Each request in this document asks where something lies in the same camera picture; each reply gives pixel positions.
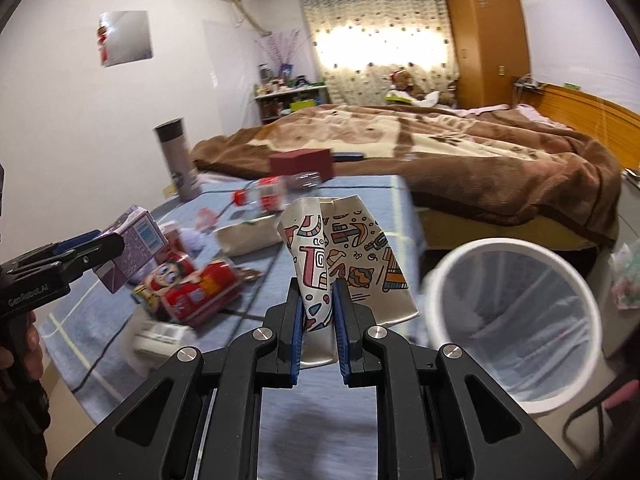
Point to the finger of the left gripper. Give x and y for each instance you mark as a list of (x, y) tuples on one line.
[(60, 247), (90, 255)]

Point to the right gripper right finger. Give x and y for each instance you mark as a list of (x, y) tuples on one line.
[(351, 321)]

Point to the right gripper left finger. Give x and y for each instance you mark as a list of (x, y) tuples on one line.
[(279, 368)]

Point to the patterned crushed paper cup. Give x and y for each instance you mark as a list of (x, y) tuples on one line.
[(332, 238)]

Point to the white trash bin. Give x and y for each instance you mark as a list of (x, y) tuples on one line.
[(522, 312)]

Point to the purple carton box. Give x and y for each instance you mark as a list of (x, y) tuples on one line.
[(142, 239)]

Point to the white small package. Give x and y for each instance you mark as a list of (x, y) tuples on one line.
[(155, 342)]

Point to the blue grey table cloth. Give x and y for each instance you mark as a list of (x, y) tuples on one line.
[(319, 430)]

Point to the red snack can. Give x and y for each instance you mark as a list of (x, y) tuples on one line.
[(176, 291)]

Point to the clear plastic water bottle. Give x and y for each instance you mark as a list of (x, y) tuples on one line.
[(274, 194)]

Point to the dark red box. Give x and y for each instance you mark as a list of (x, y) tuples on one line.
[(319, 160)]

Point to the brown blanket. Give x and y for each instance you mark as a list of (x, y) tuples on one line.
[(498, 167)]

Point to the green plastic bag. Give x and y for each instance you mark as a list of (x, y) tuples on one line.
[(625, 270)]

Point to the teddy bear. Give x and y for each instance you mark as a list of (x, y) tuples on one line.
[(402, 80)]

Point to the purple dried flower vase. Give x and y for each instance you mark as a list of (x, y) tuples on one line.
[(280, 48)]

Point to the patterned window curtain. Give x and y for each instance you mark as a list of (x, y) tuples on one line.
[(360, 43)]

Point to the orange wooden wardrobe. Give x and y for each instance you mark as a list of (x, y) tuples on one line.
[(491, 49)]

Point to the wooden bed headboard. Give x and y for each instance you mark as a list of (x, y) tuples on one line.
[(611, 124)]

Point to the wall poster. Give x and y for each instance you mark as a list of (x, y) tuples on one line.
[(124, 37)]

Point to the white wall shelf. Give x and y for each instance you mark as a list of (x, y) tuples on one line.
[(275, 105)]

